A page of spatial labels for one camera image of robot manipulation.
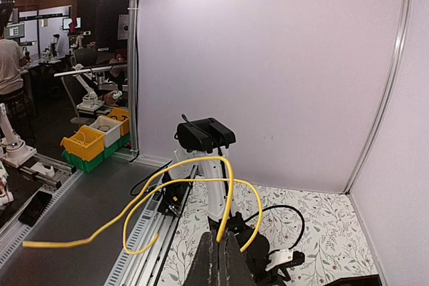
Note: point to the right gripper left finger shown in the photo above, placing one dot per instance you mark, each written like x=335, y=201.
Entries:
x=205, y=264

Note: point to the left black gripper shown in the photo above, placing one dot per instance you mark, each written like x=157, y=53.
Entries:
x=256, y=258

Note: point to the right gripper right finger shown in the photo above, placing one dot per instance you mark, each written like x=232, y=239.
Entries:
x=232, y=268

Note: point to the left arm base electronics board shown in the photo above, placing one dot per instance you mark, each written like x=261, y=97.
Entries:
x=172, y=198

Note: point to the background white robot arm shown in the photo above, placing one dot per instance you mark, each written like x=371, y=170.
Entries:
x=90, y=101

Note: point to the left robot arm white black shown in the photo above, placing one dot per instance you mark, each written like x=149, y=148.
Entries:
x=210, y=138

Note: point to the floral patterned table cloth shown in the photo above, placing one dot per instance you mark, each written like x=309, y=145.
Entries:
x=333, y=240

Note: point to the black bin left compartment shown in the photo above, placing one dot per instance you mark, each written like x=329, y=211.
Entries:
x=368, y=280

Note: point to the green storage bin background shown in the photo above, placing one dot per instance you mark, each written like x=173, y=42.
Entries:
x=88, y=166

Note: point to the white storage bin background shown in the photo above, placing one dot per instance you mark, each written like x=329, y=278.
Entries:
x=111, y=128

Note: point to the yellow storage bin background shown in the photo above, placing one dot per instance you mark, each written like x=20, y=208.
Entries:
x=87, y=143

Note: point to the black smartphone on bench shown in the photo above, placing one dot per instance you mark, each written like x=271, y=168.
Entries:
x=34, y=209

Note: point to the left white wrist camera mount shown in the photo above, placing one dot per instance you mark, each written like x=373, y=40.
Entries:
x=279, y=257

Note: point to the aluminium front rail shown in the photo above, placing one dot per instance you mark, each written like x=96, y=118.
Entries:
x=146, y=268

